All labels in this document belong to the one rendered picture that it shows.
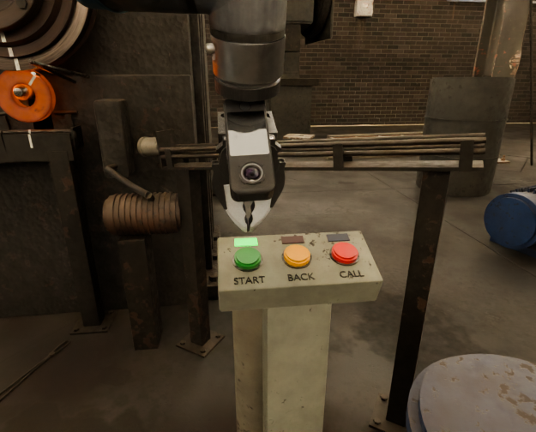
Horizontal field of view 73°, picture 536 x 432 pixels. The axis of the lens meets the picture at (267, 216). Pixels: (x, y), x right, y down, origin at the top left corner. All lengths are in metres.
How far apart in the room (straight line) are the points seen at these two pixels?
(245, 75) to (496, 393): 0.56
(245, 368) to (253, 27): 0.65
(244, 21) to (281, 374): 0.50
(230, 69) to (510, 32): 4.45
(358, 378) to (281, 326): 0.70
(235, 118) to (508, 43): 4.43
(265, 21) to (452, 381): 0.55
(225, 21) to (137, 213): 0.82
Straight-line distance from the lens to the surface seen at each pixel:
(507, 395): 0.68
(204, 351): 1.30
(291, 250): 0.56
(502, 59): 4.72
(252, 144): 0.38
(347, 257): 0.56
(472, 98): 3.11
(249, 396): 0.87
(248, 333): 0.76
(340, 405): 1.17
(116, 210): 1.14
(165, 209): 1.11
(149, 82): 1.31
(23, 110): 1.34
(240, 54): 0.38
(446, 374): 0.67
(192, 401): 1.18
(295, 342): 0.60
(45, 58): 1.29
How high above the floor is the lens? 0.85
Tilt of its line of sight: 20 degrees down
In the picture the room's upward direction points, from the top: straight up
